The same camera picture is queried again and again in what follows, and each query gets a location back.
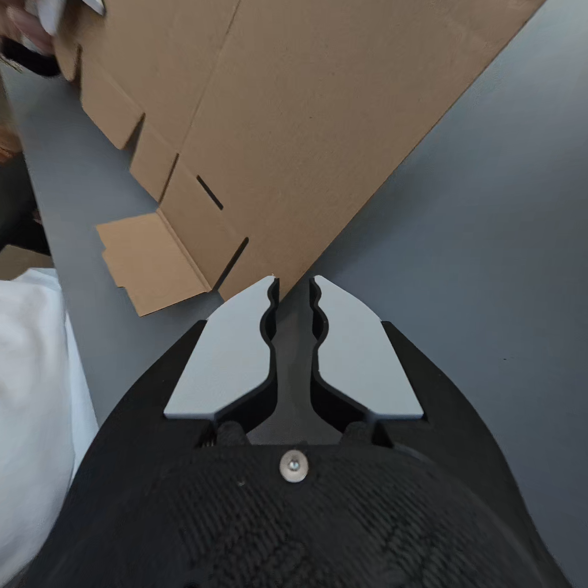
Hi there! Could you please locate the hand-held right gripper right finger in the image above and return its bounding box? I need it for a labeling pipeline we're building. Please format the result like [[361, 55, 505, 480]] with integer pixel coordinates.
[[309, 274, 424, 433]]

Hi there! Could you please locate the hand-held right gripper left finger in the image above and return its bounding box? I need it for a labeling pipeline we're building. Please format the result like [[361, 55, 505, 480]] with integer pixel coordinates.
[[164, 275, 280, 433]]

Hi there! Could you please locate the brown cardboard box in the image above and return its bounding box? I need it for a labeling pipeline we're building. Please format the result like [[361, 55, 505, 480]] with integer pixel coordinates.
[[54, 0, 548, 318]]

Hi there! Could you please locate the person's left hand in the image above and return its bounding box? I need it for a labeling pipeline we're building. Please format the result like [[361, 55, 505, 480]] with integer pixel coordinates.
[[0, 6, 57, 57]]

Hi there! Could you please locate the person's white shirt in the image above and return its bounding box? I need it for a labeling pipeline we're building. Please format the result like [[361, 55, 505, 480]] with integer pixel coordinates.
[[0, 268, 100, 586]]

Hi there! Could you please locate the brown cardboard piece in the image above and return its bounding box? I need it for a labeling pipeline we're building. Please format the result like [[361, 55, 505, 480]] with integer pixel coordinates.
[[0, 245, 55, 282]]

